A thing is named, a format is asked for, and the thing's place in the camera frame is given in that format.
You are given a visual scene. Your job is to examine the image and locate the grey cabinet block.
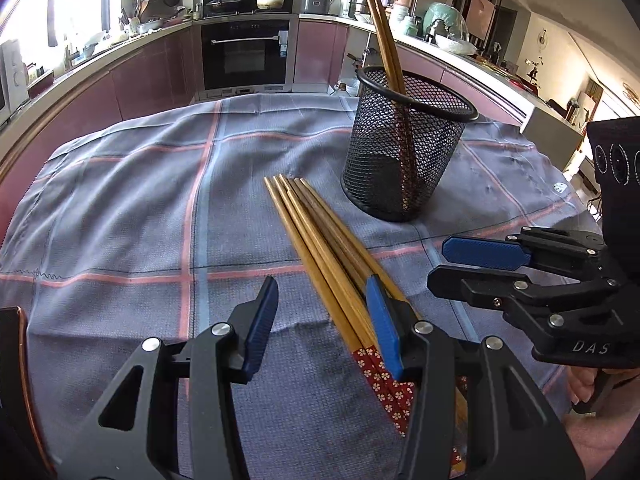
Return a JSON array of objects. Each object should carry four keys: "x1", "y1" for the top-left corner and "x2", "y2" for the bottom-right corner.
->
[{"x1": 520, "y1": 107, "x2": 584, "y2": 172}]

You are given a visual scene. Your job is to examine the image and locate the black mesh utensil holder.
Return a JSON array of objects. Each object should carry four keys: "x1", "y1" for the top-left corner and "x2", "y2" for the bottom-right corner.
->
[{"x1": 341, "y1": 66, "x2": 478, "y2": 222}]

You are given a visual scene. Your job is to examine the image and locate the person's right hand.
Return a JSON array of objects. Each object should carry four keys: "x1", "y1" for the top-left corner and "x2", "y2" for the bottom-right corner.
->
[{"x1": 565, "y1": 366, "x2": 640, "y2": 480}]

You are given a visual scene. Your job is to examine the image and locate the wooden framed board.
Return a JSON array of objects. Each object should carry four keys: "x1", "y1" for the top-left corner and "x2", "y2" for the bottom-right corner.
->
[{"x1": 466, "y1": 0, "x2": 502, "y2": 39}]

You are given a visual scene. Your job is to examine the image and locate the black built-in oven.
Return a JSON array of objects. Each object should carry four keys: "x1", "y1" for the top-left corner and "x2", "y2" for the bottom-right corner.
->
[{"x1": 200, "y1": 20, "x2": 293, "y2": 93}]

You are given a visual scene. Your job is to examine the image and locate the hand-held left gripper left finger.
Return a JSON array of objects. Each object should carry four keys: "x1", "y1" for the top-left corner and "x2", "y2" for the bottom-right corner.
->
[{"x1": 52, "y1": 276, "x2": 279, "y2": 480}]

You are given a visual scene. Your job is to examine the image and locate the dark board copper rim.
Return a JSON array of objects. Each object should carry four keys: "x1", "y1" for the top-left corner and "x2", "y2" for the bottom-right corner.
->
[{"x1": 0, "y1": 306, "x2": 57, "y2": 478}]

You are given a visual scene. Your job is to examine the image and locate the pink kitchen cabinets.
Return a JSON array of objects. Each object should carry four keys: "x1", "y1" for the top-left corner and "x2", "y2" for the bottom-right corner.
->
[{"x1": 0, "y1": 12, "x2": 528, "y2": 241}]

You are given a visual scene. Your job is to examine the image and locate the grey checked tablecloth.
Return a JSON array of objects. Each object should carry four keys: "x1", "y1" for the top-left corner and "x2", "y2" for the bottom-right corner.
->
[{"x1": 0, "y1": 94, "x2": 601, "y2": 480}]

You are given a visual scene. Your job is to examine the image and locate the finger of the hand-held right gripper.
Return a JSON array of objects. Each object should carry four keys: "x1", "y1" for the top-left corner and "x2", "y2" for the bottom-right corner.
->
[
  {"x1": 441, "y1": 226, "x2": 607, "y2": 275},
  {"x1": 427, "y1": 265, "x2": 627, "y2": 347}
]

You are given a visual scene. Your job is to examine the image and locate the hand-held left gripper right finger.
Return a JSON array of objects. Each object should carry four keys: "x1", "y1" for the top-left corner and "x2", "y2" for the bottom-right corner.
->
[{"x1": 366, "y1": 276, "x2": 586, "y2": 480}]

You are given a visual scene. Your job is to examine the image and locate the steel box appliance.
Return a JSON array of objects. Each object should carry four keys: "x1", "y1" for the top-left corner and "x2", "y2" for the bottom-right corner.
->
[{"x1": 301, "y1": 0, "x2": 342, "y2": 16}]

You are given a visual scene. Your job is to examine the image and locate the green appliance with clear dome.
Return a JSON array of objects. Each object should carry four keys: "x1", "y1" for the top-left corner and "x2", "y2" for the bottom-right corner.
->
[{"x1": 424, "y1": 2, "x2": 469, "y2": 42}]

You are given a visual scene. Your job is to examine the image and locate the white microwave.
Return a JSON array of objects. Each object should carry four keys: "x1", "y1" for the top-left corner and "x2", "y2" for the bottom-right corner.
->
[{"x1": 0, "y1": 40, "x2": 32, "y2": 127}]

